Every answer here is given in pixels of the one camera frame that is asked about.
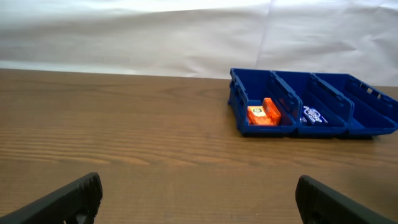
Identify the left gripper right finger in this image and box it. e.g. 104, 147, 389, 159
295, 174, 396, 224

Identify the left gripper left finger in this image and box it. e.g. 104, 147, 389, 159
0, 172, 103, 224

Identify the blue candy pack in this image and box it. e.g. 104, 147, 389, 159
300, 105, 329, 125

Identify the orange candy box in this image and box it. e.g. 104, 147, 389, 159
262, 97, 282, 126
247, 105, 272, 126

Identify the blue tray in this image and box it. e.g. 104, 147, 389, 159
228, 67, 398, 138

